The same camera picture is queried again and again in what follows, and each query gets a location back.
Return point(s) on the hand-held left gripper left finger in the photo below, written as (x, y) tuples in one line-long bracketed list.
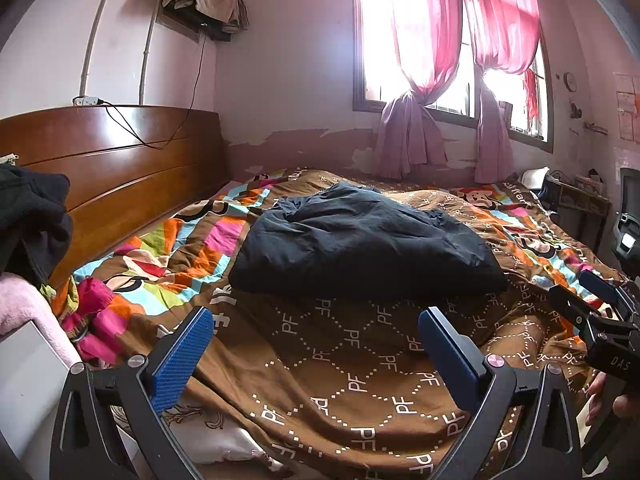
[(182, 355)]

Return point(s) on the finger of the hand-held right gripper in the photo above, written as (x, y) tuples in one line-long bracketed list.
[(570, 305), (600, 285)]

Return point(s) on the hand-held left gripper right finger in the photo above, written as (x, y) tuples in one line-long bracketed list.
[(445, 360)]

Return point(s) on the dark navy jacket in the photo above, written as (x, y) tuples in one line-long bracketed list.
[(360, 240)]

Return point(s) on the person's right hand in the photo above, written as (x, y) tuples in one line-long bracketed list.
[(597, 400)]

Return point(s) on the cluttered desk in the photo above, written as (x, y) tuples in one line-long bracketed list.
[(580, 200)]

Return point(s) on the pink crumpled garment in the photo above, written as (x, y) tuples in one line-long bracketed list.
[(100, 310)]

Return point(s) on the white bag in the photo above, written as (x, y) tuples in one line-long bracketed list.
[(532, 177)]

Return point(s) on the white board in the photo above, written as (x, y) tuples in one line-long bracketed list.
[(30, 390)]

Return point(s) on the pink fluffy cloth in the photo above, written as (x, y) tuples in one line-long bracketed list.
[(25, 305)]

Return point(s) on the wooden headboard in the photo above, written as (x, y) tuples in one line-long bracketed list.
[(125, 160)]

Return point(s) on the black garment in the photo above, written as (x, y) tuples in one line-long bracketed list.
[(30, 220)]

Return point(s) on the pink curtain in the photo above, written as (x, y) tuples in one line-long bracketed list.
[(425, 50), (500, 35)]

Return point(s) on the white power strip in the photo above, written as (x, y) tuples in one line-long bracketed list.
[(86, 101)]

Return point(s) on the white pipe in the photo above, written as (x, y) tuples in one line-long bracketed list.
[(95, 25), (146, 50)]

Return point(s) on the window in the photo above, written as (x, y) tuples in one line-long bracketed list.
[(372, 60)]

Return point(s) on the small wall rack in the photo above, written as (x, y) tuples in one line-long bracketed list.
[(595, 128)]

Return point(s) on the wall papers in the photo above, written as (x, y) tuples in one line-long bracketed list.
[(627, 110)]

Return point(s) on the wall clock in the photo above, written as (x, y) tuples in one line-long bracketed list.
[(570, 81)]

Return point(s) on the dark wall shelf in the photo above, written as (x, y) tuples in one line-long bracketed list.
[(200, 25)]

